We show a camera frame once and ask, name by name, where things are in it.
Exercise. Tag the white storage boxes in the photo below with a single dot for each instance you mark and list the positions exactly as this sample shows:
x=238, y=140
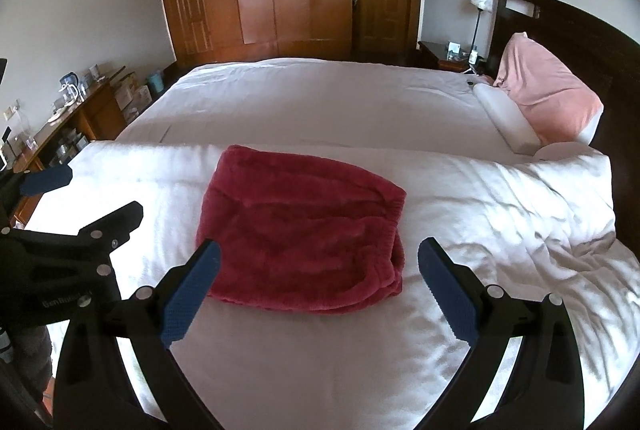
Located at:
x=132, y=94

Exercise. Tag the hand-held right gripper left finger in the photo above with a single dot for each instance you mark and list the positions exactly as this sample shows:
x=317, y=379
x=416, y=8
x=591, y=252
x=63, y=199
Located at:
x=192, y=290

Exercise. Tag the dark wooden headboard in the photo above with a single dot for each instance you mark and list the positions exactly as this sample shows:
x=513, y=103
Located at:
x=590, y=34

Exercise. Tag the white duvet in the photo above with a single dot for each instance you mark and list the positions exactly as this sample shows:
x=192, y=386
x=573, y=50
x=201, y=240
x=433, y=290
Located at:
x=500, y=235

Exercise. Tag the small white box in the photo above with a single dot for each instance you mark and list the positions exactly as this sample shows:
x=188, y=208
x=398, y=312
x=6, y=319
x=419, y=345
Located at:
x=454, y=47

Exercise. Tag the white bed sheet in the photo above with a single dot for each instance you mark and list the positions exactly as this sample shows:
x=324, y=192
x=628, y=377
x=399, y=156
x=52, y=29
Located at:
x=325, y=99

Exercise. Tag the dark wooden nightstand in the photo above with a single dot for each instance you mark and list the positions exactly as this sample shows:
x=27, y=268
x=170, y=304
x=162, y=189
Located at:
x=432, y=52

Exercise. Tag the magenta fuzzy towel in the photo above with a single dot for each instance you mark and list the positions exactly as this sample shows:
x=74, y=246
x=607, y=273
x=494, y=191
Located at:
x=300, y=220

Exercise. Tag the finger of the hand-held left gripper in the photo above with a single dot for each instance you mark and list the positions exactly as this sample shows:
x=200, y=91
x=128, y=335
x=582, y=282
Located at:
x=47, y=180
x=117, y=220

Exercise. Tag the wooden desk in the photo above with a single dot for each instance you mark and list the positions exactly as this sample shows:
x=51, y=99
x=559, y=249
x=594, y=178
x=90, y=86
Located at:
x=100, y=109

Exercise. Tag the person's left forearm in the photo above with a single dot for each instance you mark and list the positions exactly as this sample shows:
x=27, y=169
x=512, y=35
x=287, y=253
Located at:
x=30, y=355

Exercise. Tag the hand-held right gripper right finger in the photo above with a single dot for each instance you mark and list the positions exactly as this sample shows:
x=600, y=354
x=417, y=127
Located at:
x=450, y=295

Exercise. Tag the clear electric kettle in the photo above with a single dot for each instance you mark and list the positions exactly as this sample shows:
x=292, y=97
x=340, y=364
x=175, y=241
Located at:
x=70, y=85

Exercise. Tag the white pillow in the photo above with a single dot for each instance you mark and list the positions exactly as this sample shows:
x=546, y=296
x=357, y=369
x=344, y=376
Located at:
x=505, y=114

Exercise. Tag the pink pillow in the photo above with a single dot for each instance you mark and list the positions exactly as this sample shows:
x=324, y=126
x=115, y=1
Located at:
x=545, y=89

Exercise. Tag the teal container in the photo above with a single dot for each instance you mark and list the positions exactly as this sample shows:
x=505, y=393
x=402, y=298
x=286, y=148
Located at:
x=156, y=80

